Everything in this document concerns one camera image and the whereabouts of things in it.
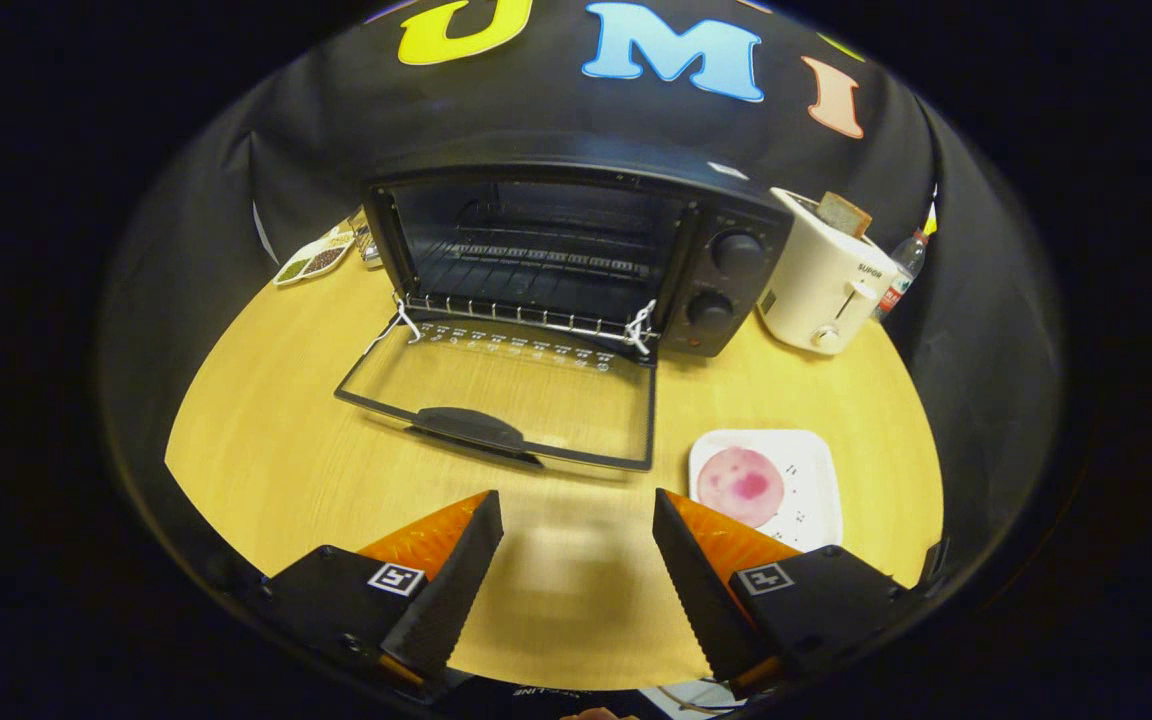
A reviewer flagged white pop-up toaster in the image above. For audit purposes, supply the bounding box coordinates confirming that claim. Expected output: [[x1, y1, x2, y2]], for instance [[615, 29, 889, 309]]
[[756, 187, 902, 356]]

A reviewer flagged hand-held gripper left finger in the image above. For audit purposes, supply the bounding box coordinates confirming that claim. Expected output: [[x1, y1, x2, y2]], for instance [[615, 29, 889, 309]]
[[261, 490, 505, 691]]

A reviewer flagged black backdrop cloth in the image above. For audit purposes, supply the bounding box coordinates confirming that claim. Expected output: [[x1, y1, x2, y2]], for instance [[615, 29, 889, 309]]
[[96, 0, 1067, 601]]

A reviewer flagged black toaster oven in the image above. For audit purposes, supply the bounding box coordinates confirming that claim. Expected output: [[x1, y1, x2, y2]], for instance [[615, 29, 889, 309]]
[[334, 135, 795, 471]]

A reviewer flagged pink ham slice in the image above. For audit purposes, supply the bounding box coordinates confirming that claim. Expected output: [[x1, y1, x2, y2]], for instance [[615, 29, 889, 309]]
[[696, 447, 786, 528]]

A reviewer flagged metal wire basket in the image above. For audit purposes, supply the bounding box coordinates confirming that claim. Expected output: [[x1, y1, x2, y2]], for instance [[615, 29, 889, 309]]
[[348, 208, 384, 269]]

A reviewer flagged brown bread slice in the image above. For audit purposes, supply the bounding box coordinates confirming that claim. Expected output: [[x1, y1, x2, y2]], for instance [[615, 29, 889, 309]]
[[816, 192, 873, 239]]

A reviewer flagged white divided snack dish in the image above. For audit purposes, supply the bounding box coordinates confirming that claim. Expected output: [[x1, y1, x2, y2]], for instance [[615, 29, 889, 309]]
[[272, 228, 357, 288]]

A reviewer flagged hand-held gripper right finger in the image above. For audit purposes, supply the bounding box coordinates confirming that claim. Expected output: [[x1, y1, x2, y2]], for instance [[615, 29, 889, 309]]
[[652, 488, 924, 701]]

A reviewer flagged clear water bottle red label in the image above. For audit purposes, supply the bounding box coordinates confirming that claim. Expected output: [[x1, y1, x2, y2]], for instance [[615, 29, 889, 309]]
[[871, 228, 929, 323]]

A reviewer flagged white square plate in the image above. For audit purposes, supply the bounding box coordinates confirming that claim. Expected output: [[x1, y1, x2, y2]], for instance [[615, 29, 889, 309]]
[[688, 428, 844, 553]]

